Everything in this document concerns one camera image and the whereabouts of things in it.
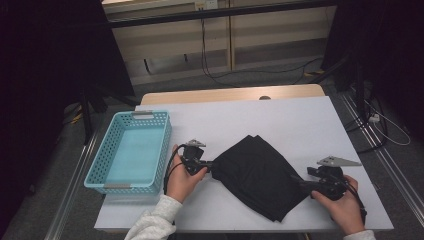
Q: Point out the black curtain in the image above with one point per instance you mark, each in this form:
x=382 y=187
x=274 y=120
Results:
x=50 y=66
x=393 y=50

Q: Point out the person's right hand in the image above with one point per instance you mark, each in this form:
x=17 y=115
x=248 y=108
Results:
x=348 y=213

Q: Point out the person's left hand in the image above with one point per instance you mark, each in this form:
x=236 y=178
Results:
x=180 y=181

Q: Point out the metal floor rail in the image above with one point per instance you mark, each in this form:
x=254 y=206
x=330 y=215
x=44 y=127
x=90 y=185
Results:
x=386 y=163
x=70 y=190

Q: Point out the white power adapter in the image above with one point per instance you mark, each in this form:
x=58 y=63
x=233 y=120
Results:
x=374 y=118

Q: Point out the black pants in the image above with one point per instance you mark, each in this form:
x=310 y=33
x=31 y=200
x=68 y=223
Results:
x=260 y=176

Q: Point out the black tripod stand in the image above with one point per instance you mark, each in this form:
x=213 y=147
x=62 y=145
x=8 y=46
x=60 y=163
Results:
x=87 y=113
x=359 y=96

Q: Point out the light blue perforated basket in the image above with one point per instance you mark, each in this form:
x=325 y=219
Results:
x=133 y=156

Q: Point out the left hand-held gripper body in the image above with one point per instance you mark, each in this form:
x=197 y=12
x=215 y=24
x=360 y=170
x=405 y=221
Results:
x=192 y=156

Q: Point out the white wall socket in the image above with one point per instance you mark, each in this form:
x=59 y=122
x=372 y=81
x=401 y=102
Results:
x=206 y=4

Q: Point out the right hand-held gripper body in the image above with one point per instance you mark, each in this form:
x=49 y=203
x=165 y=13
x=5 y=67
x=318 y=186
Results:
x=331 y=181

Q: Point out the wooden table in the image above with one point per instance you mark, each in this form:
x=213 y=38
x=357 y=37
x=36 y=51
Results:
x=216 y=95

